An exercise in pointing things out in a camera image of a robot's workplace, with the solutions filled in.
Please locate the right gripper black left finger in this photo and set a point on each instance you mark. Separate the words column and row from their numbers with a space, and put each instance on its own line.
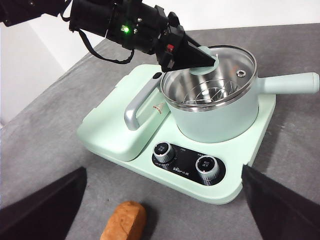
column 37, row 217

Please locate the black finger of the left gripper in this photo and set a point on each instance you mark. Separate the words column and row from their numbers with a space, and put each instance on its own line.
column 192, row 56

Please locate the silver control knob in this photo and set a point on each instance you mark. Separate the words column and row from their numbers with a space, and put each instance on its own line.
column 163, row 151
column 207, row 167

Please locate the glass pot lid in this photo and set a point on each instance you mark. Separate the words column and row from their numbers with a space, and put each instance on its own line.
column 241, row 73

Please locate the green breakfast machine base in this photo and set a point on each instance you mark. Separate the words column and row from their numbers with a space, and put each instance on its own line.
column 140, row 171

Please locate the brown potato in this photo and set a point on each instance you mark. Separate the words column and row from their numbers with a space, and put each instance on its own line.
column 125, row 220

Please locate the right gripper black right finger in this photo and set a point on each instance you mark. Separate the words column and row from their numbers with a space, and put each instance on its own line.
column 282, row 215

